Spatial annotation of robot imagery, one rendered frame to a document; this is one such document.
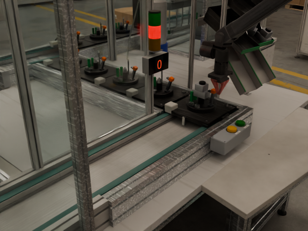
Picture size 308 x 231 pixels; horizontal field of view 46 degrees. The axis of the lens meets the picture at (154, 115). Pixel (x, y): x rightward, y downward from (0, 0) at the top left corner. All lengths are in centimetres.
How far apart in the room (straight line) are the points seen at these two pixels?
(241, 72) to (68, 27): 123
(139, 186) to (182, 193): 19
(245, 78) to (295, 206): 119
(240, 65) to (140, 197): 95
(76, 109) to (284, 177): 90
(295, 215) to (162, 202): 155
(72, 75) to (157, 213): 60
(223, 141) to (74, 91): 76
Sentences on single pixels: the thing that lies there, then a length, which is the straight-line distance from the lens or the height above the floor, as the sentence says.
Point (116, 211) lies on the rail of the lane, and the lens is 117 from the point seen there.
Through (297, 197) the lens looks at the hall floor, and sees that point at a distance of 285.
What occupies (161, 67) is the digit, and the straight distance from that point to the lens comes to 153.
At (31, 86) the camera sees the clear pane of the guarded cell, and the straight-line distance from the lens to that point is 79.
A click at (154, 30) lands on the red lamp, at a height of 134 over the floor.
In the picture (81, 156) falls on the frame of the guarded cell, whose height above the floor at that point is 119.
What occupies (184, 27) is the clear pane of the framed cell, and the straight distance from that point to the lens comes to 275.
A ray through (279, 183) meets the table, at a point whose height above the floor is 86.
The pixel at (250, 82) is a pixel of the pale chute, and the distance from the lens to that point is 189.
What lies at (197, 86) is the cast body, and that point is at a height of 108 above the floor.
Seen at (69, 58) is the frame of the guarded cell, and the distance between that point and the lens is 81.
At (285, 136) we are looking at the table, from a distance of 176.
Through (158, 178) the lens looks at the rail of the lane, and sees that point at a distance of 127.
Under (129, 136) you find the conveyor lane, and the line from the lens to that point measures 149.
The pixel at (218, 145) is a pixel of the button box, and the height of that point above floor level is 94.
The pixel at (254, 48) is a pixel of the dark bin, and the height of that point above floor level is 120.
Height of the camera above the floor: 168
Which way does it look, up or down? 26 degrees down
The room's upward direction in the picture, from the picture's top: straight up
